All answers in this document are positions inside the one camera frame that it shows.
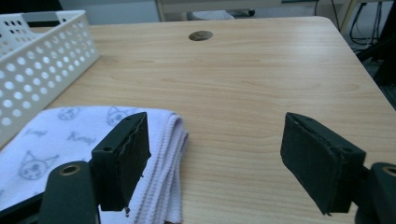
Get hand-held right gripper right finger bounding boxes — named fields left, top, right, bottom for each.
left=279, top=112, right=367, bottom=216

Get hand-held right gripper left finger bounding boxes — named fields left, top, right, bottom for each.
left=91, top=111, right=152, bottom=213

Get white printed towel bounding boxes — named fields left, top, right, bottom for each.
left=0, top=105, right=190, bottom=224

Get white perforated plastic basket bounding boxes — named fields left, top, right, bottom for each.
left=0, top=9, right=101, bottom=148

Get black cables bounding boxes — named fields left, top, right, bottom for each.
left=314, top=0, right=389, bottom=47

